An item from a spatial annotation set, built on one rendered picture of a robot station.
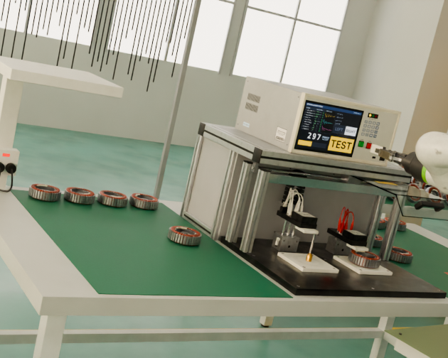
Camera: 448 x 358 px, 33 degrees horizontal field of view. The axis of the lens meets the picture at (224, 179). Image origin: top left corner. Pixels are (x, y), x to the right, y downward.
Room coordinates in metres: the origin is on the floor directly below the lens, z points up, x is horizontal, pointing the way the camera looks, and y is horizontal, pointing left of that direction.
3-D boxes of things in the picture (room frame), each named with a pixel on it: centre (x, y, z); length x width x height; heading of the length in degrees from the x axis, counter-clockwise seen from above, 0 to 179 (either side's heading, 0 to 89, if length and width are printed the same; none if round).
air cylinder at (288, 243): (2.56, -0.26, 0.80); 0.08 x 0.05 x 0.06; 122
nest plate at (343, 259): (2.57, -0.54, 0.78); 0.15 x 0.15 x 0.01; 32
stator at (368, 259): (2.56, -0.54, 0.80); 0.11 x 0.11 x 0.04
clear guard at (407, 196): (2.62, -0.61, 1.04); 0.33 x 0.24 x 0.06; 32
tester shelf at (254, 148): (2.77, -0.27, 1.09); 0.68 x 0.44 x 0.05; 122
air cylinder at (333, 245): (2.69, -0.47, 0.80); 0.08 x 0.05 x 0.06; 122
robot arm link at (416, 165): (2.38, -0.62, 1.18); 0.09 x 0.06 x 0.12; 122
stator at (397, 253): (2.88, -0.73, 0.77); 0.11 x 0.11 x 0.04
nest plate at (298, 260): (2.44, -0.34, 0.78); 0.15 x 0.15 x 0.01; 32
